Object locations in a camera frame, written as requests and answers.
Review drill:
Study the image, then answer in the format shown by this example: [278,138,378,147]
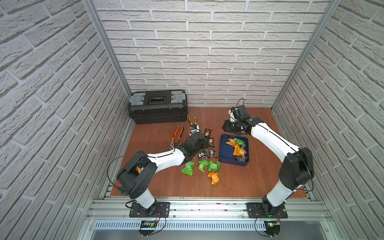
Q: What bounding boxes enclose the black silver cookie packet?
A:
[198,150,211,160]

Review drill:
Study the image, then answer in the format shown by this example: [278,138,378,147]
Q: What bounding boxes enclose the black cracker packet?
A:
[208,138,215,148]
[205,129,212,137]

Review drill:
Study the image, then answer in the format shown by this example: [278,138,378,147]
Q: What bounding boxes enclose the green cookie packet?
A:
[181,162,195,176]
[198,160,209,173]
[208,161,221,173]

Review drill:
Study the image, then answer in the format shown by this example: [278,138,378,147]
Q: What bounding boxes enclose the dark blue storage box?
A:
[219,134,250,167]

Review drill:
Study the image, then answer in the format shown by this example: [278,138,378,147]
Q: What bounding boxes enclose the orange cookie packet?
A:
[208,172,221,186]

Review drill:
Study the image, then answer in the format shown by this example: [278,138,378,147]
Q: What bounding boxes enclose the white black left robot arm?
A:
[117,132,209,210]

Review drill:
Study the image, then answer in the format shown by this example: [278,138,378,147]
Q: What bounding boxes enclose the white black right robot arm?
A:
[223,105,315,215]

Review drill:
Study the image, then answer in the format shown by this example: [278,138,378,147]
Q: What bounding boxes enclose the green packet in box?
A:
[234,138,247,146]

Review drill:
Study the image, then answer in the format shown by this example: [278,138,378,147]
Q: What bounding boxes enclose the black plastic toolbox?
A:
[128,90,188,125]

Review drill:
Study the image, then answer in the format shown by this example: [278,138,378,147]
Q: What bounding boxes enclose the left controller board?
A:
[139,220,158,237]

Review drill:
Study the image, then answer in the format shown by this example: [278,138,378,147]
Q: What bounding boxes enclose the controller board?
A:
[139,220,158,237]
[264,222,281,237]

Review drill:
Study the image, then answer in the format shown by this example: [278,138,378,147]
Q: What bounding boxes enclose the right controller board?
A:
[264,222,281,237]

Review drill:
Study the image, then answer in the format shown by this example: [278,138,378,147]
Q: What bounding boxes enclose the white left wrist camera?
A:
[190,124,200,135]

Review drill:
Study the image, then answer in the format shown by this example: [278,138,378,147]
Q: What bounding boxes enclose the yellow handled pliers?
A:
[189,117,198,126]

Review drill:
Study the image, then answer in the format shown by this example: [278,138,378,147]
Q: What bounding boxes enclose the orange handled pliers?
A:
[170,127,184,150]

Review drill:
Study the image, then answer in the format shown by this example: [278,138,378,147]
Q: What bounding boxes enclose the aluminium rail frame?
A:
[77,197,341,240]

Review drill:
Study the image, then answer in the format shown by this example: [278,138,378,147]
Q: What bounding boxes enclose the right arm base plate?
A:
[246,203,288,219]

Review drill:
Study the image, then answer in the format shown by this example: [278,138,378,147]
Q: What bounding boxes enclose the green handled screwdriver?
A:
[118,187,126,195]

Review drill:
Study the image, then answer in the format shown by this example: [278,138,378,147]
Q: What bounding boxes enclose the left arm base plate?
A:
[129,201,171,218]

